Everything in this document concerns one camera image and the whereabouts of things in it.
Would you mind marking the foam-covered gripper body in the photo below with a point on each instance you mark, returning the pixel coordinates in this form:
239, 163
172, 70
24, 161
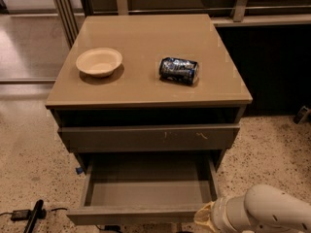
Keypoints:
218, 212

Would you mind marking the grey drawer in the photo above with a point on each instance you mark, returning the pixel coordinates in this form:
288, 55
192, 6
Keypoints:
146, 187
149, 138

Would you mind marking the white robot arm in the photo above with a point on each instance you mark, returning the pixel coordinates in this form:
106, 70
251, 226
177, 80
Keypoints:
262, 209

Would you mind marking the grey top drawer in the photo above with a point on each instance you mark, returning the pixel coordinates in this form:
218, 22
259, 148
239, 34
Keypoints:
149, 138

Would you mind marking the grey drawer cabinet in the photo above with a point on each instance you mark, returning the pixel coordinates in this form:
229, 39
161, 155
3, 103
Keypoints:
136, 95

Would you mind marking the blue cabinet foot tape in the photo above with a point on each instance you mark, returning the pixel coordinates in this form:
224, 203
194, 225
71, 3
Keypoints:
79, 170

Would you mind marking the small dark floor object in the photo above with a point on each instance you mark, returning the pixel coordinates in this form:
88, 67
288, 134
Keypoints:
302, 114

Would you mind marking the crushed blue soda can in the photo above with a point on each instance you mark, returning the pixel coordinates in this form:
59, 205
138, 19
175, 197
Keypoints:
179, 70

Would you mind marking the black stick-shaped device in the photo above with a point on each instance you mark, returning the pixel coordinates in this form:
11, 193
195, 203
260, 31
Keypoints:
38, 212

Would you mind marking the black power adapter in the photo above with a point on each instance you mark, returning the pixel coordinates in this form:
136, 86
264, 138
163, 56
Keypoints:
19, 215

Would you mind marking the white paper bowl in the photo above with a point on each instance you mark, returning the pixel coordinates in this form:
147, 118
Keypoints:
100, 62

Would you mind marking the metal shelf frame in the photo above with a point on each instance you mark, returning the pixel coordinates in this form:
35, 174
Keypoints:
224, 13

